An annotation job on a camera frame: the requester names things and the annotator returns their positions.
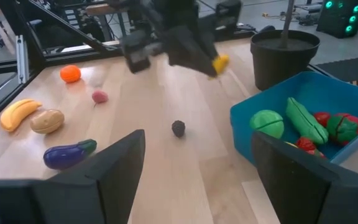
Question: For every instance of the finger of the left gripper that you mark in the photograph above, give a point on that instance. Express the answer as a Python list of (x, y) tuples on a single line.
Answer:
[(207, 40), (188, 53)]

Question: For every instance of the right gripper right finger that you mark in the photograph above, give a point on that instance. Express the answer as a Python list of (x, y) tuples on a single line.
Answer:
[(306, 193)]

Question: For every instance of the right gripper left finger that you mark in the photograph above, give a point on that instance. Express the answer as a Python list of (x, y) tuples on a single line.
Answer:
[(104, 193)]

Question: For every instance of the small yellow toy pepper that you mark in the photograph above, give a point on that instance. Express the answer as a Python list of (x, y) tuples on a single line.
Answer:
[(222, 63)]

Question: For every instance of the red toy raspberry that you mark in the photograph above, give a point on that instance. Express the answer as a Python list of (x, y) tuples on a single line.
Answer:
[(304, 144)]

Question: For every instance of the purple toy eggplant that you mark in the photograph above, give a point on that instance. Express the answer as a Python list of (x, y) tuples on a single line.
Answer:
[(64, 155)]

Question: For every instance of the green toy cucumber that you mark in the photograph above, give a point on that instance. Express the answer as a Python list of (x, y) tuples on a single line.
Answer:
[(304, 121)]

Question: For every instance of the red toy strawberry green leaves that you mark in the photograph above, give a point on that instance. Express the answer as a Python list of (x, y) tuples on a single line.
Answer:
[(345, 129)]

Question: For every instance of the small dark red toy fruit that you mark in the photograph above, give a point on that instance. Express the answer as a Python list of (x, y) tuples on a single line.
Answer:
[(322, 118)]

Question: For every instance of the dark toy blackberry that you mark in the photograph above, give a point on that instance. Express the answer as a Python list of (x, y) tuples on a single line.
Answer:
[(178, 128)]

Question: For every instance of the blue plastic tupperware container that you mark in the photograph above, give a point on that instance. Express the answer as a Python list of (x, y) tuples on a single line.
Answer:
[(322, 90)]

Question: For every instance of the orange toy orange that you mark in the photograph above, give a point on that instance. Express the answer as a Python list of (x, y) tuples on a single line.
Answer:
[(70, 73)]

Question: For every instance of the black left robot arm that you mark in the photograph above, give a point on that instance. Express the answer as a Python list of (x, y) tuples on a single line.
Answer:
[(172, 4)]

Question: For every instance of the green plant in black pot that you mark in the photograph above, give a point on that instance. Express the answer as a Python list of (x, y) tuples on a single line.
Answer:
[(278, 68)]

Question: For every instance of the tan toy potato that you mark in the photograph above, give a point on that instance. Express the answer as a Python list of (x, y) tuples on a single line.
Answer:
[(47, 121)]

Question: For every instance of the pink toy peach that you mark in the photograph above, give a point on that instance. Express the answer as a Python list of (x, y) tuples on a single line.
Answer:
[(100, 97)]

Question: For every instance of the yellow toy banana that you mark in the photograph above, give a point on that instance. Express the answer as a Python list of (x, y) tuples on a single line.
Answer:
[(17, 113)]

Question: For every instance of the black mat orange striped edges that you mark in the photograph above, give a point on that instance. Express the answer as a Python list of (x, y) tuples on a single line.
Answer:
[(353, 67)]

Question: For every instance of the black computer green lit fans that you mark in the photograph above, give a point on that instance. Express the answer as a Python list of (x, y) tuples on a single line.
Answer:
[(340, 21)]

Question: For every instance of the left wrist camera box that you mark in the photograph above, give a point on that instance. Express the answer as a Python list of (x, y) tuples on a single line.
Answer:
[(137, 53)]

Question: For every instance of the black aluminium table frame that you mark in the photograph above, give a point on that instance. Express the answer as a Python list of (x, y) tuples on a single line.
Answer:
[(82, 58)]

